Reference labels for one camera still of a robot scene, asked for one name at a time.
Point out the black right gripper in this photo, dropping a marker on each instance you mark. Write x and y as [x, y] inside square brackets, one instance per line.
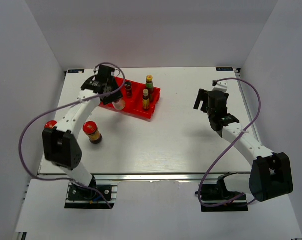
[203, 96]

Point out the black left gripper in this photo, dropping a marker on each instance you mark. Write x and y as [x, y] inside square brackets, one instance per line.
[116, 95]

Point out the black-cap spice shaker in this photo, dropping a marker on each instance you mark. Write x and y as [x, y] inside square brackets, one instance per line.
[128, 89]

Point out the pink-cap spice jar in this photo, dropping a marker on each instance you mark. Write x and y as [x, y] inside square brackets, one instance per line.
[119, 104]

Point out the yellow-label dark sauce bottle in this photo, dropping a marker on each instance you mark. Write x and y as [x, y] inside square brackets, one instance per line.
[145, 99]

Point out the green-label red sauce bottle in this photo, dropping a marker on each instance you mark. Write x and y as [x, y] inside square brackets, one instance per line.
[150, 87]

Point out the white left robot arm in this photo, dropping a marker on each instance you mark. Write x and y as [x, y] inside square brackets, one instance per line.
[60, 143]

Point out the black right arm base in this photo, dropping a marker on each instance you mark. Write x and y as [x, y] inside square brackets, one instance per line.
[217, 193]

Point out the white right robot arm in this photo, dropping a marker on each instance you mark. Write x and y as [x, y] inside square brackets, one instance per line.
[270, 175]

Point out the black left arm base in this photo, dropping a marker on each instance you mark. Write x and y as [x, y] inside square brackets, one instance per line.
[81, 198]

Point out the right blue table label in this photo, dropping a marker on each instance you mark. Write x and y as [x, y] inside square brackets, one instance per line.
[228, 69]

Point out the blue table label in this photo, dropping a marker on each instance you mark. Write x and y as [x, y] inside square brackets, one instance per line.
[75, 71]
[228, 69]

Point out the red three-compartment plastic tray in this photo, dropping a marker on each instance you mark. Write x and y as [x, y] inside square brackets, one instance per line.
[133, 104]

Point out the left blue table label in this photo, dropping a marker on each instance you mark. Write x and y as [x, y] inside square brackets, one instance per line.
[75, 71]

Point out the red-cap dark sauce jar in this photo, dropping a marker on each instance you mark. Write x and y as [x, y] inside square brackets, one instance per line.
[91, 131]

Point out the red-cap brown spice jar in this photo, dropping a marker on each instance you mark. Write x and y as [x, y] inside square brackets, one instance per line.
[50, 124]

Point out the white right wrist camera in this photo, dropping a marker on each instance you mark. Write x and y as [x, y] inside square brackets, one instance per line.
[221, 86]

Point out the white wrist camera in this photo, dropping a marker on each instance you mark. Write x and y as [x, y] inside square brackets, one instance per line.
[221, 86]
[95, 70]

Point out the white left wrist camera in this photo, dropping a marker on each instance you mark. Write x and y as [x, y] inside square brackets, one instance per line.
[95, 70]

